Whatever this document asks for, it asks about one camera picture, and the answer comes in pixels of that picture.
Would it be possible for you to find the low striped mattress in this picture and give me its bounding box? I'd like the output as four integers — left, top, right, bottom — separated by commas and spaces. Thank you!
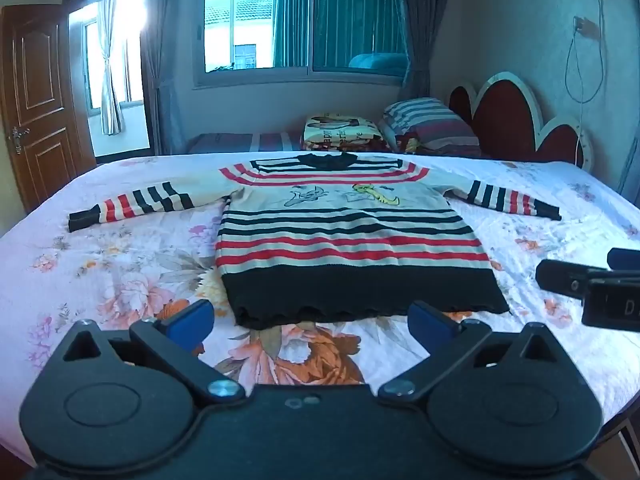
187, 131, 306, 155

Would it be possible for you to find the striped pillow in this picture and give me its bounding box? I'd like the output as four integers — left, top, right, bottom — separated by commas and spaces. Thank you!
382, 97, 483, 157

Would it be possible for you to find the white charging cable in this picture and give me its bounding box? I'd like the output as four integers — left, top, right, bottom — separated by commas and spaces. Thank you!
564, 0, 608, 168

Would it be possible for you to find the striped knit sweater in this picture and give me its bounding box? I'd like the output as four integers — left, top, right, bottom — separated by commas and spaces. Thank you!
67, 152, 563, 331

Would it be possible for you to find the grey curtain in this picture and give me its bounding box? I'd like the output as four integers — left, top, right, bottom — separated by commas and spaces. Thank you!
140, 0, 201, 156
397, 0, 456, 103

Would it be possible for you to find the red scalloped headboard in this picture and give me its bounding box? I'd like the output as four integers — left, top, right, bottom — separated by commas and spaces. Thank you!
447, 72, 596, 168

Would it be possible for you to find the wall socket with charger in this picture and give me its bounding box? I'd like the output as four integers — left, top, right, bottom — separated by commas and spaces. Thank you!
572, 16, 601, 39

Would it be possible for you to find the metal door handle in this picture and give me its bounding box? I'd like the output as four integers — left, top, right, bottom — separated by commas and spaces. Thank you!
9, 127, 31, 155

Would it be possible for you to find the brown wooden door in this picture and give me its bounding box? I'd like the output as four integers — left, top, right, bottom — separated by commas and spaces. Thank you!
0, 4, 98, 213

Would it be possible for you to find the white sheer curtain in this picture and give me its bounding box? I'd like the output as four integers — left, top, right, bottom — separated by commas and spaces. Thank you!
97, 0, 126, 136

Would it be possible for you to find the folded printed blanket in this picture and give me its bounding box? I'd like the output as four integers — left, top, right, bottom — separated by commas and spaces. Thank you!
302, 115, 390, 153

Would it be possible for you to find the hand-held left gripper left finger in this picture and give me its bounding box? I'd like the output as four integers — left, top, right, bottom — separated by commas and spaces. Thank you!
62, 299, 247, 405

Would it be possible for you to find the sliding glass window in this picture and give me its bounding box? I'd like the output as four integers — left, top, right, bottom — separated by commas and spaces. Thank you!
192, 0, 416, 88

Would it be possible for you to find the floral bed sheet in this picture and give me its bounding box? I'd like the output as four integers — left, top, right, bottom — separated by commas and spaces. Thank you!
0, 152, 640, 466

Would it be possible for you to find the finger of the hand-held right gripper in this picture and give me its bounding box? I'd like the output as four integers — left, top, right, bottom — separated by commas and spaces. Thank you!
535, 259, 608, 307
606, 247, 640, 272

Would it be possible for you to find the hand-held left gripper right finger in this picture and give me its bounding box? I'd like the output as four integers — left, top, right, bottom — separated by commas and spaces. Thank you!
377, 300, 568, 403

